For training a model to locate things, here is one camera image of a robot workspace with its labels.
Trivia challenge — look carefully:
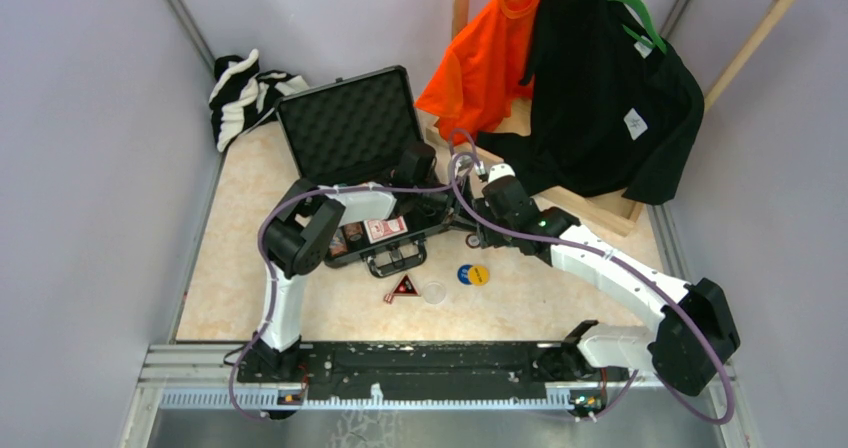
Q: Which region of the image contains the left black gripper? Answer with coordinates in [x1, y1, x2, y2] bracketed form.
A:
[414, 175, 479, 235]

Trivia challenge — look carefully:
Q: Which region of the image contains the orange black 100 chip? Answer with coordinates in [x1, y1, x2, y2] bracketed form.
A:
[465, 234, 481, 249]

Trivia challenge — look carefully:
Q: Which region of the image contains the black poker set case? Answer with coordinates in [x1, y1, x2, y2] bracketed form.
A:
[275, 65, 446, 278]

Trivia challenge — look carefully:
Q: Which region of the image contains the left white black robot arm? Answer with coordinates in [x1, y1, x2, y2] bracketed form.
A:
[245, 142, 447, 382]

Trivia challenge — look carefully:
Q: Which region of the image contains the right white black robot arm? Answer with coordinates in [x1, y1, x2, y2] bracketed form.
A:
[469, 162, 741, 396]

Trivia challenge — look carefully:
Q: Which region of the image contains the red playing card deck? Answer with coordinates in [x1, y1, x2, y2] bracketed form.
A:
[364, 216, 409, 244]

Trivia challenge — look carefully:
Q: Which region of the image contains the yellow big blind button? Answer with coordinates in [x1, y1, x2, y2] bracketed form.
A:
[467, 265, 490, 286]

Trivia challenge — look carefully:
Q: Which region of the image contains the blue small blind button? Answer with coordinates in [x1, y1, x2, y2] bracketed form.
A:
[457, 264, 472, 285]

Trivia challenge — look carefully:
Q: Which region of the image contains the purple black chip stack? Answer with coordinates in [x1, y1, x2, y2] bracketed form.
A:
[342, 222, 364, 242]

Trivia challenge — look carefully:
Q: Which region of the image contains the orange t-shirt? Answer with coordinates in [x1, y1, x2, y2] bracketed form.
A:
[415, 0, 540, 144]

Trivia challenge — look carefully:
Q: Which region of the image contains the blue orange chip stack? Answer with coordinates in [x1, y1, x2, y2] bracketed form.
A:
[329, 231, 348, 258]

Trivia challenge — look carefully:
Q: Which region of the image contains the clear dealer button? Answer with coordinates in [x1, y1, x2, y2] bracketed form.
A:
[421, 281, 447, 305]

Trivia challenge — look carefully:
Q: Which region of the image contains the wooden clothes rack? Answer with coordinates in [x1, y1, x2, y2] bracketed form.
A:
[423, 0, 812, 238]

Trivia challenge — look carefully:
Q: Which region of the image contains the black red triangle token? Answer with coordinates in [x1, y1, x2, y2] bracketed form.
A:
[390, 274, 421, 298]

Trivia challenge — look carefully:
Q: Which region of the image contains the black t-shirt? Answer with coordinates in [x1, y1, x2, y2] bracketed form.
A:
[476, 0, 705, 205]

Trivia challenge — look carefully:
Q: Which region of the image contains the black white striped cloth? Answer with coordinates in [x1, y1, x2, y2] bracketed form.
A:
[208, 48, 310, 153]

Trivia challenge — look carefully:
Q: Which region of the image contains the green clothes hanger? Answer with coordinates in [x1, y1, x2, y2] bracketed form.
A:
[608, 0, 668, 54]

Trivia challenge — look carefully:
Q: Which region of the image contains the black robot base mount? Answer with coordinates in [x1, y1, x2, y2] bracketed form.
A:
[234, 340, 630, 402]

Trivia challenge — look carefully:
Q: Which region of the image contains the aluminium frame rail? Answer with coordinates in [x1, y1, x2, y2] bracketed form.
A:
[120, 341, 759, 447]

